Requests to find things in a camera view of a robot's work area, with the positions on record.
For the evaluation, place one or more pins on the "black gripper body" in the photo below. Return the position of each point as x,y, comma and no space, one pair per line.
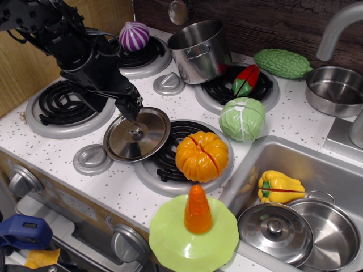
94,87

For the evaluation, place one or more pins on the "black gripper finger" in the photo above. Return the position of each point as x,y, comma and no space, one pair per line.
129,107

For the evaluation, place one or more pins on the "small steel pot lid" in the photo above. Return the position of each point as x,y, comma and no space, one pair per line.
132,141

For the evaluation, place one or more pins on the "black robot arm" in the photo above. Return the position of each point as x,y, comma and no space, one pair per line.
84,55

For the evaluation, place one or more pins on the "front left stove burner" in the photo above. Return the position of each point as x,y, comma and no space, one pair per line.
55,112

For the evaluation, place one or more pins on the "stove burner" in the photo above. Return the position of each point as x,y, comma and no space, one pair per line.
159,172
147,62
214,94
55,112

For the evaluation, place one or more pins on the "back left stove burner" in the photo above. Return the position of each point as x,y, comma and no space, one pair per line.
147,62

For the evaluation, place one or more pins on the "front right stove burner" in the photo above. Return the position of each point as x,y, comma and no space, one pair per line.
159,172

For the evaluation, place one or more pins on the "back right stove burner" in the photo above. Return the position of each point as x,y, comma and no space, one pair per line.
214,94

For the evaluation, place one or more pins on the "steel lid in sink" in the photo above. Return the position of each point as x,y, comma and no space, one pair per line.
278,230

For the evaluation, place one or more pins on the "grey top knob rear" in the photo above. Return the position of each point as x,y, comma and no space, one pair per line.
169,85

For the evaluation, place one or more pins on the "purple striped toy onion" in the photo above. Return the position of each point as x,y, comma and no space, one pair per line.
134,36

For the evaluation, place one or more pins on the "grey top knob front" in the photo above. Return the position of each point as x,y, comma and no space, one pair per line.
92,160

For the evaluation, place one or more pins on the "orange toy pumpkin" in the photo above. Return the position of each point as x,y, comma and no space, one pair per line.
202,157

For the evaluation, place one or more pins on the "tall steel pot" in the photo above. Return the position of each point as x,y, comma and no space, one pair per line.
200,51

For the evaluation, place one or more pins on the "hanging steel spoon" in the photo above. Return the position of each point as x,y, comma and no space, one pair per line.
181,11

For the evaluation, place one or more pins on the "green toy cabbage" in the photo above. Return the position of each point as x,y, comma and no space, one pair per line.
242,119

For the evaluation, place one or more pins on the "red toy chili pepper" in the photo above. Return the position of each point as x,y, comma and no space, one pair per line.
246,81

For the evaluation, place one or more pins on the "grey oven knob left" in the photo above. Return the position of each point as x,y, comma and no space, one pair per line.
23,182

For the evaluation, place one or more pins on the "grey oven knob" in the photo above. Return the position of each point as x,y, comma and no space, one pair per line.
23,182
127,245

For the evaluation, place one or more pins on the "orange toy carrot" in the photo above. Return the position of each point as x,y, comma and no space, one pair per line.
197,213

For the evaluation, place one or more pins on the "grey oven knob right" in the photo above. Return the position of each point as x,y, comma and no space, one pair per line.
127,245

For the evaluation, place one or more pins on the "light green plastic plate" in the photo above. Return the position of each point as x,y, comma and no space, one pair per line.
180,250

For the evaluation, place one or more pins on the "green toy bitter gourd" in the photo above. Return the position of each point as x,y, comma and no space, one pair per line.
283,63

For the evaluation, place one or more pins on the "yellow toy bell pepper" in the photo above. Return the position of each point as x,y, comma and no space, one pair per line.
274,186

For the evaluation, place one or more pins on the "yellow cloth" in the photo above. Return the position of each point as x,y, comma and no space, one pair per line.
41,258

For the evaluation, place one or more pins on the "silver toy sink basin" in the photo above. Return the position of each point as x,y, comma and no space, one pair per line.
328,175

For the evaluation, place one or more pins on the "small steel bowl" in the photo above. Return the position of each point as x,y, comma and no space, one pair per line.
335,91

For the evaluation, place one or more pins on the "steel pan in sink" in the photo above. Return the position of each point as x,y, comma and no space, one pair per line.
337,240

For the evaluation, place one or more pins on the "silver faucet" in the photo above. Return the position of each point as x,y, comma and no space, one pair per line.
335,27

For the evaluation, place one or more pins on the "grey oven door handle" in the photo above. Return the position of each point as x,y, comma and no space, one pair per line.
82,244

